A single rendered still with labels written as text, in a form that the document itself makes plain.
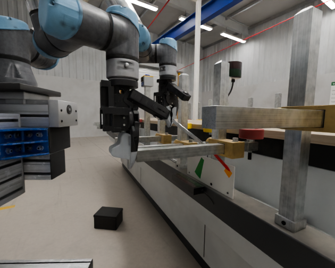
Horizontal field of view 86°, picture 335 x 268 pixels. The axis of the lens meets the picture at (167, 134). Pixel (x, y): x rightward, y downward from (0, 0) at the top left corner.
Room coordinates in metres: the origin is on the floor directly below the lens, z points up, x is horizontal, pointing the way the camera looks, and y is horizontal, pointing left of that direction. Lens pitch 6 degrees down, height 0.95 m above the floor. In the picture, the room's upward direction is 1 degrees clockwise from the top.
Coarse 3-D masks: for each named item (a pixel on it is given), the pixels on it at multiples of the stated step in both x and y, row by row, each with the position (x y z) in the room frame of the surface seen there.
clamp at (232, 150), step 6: (210, 138) 0.62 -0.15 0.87; (228, 144) 0.54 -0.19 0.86; (234, 144) 0.53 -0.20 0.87; (240, 144) 0.54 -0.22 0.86; (228, 150) 0.54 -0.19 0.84; (234, 150) 0.53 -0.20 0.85; (240, 150) 0.54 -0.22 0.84; (228, 156) 0.54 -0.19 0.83; (234, 156) 0.53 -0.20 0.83; (240, 156) 0.54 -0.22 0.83
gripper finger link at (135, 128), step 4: (136, 120) 0.42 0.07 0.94; (136, 124) 0.41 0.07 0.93; (132, 128) 0.40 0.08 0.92; (136, 128) 0.41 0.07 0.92; (132, 132) 0.40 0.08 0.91; (136, 132) 0.40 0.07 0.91; (132, 136) 0.41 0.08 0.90; (136, 136) 0.40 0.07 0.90; (132, 140) 0.41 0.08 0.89; (136, 140) 0.41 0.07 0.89; (132, 144) 0.41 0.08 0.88; (136, 144) 0.41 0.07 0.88; (132, 148) 0.41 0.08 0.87; (136, 148) 0.42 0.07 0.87
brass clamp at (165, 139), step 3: (156, 135) 1.07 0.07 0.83; (159, 135) 1.03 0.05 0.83; (162, 135) 0.99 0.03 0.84; (165, 135) 0.98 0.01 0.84; (168, 135) 0.99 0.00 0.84; (171, 135) 1.00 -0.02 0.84; (162, 138) 0.99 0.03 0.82; (165, 138) 0.98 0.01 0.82; (168, 138) 0.99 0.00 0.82; (171, 138) 1.00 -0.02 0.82; (159, 141) 1.03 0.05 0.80; (162, 141) 0.99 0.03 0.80; (165, 141) 0.98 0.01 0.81; (168, 141) 0.99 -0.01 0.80; (171, 141) 1.00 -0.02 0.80
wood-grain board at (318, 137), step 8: (152, 120) 1.75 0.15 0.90; (176, 120) 1.88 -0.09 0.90; (192, 120) 1.99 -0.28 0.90; (200, 120) 2.04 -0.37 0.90; (192, 128) 1.09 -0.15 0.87; (200, 128) 1.01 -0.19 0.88; (264, 128) 0.74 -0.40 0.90; (272, 128) 0.75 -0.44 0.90; (264, 136) 0.66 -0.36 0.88; (272, 136) 0.63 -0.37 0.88; (280, 136) 0.60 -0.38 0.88; (312, 136) 0.52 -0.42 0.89; (320, 136) 0.50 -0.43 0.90; (328, 136) 0.49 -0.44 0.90; (320, 144) 0.50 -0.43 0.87; (328, 144) 0.49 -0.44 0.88
